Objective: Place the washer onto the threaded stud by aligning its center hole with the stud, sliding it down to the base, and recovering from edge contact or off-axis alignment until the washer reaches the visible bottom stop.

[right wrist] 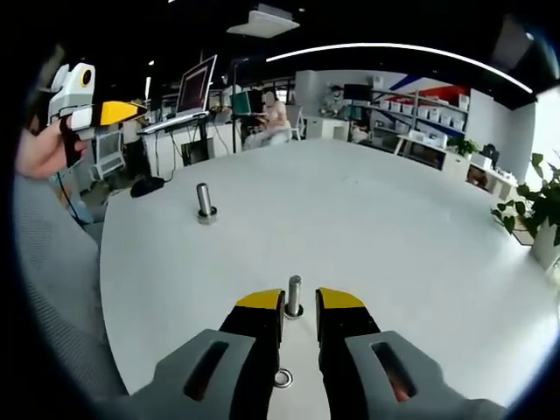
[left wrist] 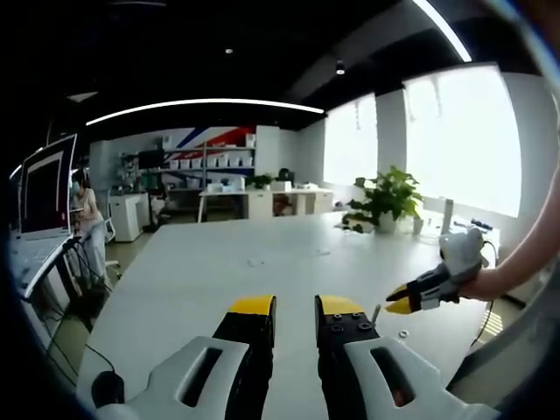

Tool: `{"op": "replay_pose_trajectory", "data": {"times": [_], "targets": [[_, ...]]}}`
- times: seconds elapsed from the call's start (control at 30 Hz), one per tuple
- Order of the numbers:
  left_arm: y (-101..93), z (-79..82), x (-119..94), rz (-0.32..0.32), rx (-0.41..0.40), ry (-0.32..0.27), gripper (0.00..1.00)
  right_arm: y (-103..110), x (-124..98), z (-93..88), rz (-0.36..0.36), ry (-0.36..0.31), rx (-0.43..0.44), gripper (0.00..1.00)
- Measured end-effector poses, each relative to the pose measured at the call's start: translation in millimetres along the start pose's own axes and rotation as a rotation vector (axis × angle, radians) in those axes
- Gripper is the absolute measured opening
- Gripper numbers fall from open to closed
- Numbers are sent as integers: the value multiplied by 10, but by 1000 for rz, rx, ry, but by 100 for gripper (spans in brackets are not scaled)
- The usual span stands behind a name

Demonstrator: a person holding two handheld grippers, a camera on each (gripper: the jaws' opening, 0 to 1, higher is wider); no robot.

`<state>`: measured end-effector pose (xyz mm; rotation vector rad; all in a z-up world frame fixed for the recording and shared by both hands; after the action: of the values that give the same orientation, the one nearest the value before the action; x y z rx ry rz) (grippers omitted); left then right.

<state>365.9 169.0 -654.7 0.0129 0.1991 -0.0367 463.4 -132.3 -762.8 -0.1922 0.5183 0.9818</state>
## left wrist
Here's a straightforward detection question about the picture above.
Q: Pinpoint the white office desk row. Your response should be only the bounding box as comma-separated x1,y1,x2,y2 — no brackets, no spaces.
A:
199,185,336,222

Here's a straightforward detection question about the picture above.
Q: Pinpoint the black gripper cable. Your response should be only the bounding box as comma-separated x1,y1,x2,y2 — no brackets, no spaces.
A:
470,240,501,349

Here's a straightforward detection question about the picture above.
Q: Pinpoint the black computer mouse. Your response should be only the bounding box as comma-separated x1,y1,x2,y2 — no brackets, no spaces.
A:
90,370,126,406

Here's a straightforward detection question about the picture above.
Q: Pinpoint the white cabinet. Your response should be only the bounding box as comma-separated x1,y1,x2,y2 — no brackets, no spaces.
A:
108,192,150,242

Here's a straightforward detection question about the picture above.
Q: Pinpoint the laptop stand table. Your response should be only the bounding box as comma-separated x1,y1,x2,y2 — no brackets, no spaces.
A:
25,238,110,333

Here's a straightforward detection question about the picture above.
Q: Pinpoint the black monitor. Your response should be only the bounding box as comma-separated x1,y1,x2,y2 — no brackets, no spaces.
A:
137,149,166,170

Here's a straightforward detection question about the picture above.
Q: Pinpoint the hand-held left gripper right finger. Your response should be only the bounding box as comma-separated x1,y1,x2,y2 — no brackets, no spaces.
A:
314,293,500,420

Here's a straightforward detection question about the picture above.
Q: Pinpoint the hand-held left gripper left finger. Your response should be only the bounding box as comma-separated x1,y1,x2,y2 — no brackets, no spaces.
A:
94,293,277,420

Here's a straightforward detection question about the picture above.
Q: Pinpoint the shelf with white bins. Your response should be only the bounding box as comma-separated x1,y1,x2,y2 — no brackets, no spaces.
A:
164,133,257,176

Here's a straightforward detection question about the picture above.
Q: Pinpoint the long ceiling light strip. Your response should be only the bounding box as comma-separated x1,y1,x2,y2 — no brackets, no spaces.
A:
85,98,327,128
413,0,473,62

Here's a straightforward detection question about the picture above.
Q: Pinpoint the large potted green plant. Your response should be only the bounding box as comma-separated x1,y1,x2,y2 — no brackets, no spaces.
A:
340,164,424,234

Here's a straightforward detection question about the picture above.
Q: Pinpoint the small green desk plant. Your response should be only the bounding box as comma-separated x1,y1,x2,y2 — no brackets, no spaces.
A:
247,173,276,190

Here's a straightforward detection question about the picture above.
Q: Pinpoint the black mouse cable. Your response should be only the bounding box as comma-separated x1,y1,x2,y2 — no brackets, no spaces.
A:
84,342,118,374

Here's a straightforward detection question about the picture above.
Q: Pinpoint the tall white cylinder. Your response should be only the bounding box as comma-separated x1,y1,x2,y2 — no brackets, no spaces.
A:
440,197,455,237

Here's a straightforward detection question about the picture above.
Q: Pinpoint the white laptop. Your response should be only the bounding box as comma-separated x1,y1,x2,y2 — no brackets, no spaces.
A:
9,133,80,303

